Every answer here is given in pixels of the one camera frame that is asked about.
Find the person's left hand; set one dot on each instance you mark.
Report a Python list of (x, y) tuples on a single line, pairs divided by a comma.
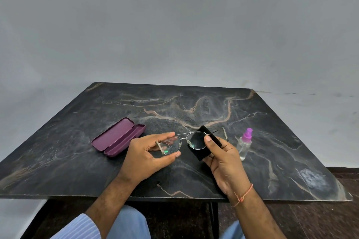
[(137, 157)]

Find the person's right hand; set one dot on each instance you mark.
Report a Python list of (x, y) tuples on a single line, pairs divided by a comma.
[(227, 166)]

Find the person's right thumb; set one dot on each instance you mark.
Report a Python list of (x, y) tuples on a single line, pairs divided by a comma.
[(211, 145)]

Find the person's left thumb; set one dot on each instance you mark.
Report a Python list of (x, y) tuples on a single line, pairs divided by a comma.
[(167, 158)]

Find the black cleaning cloth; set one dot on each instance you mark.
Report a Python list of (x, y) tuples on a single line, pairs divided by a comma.
[(202, 154)]

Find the metal frame eyeglasses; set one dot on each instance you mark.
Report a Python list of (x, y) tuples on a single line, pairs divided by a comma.
[(196, 139)]

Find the person's right forearm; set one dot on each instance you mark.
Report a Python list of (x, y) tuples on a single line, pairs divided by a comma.
[(256, 216)]

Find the person's left forearm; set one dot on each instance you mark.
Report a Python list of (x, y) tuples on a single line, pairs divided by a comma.
[(112, 202)]

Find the clear spray bottle pink cap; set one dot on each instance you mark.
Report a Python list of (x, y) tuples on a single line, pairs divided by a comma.
[(244, 146)]

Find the purple glasses case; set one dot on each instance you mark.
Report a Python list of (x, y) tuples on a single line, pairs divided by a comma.
[(115, 138)]

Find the black table leg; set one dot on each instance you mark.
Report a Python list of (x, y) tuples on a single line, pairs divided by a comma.
[(214, 220)]

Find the person's left leg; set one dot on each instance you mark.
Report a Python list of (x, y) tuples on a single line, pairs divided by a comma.
[(129, 224)]

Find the person's leg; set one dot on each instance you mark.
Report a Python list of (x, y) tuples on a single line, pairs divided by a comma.
[(234, 231), (129, 224)]

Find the person's right leg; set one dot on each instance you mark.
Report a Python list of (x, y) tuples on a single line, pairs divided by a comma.
[(234, 231)]

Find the striped blue shirt sleeve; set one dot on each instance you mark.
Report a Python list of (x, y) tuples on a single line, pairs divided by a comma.
[(78, 229)]

